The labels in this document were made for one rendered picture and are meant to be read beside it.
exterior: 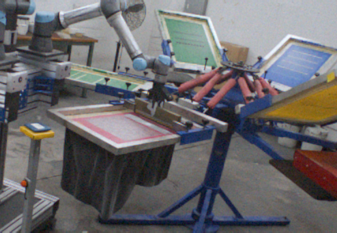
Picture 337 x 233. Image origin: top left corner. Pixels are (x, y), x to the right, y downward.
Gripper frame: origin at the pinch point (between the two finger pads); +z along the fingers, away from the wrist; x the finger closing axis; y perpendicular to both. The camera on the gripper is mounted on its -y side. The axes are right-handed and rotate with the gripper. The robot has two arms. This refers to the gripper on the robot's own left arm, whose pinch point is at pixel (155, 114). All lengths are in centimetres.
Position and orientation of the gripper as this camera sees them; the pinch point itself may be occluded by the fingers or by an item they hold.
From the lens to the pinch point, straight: 274.6
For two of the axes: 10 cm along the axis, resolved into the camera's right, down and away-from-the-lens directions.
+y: -6.8, -3.3, 6.5
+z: -1.7, 9.4, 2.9
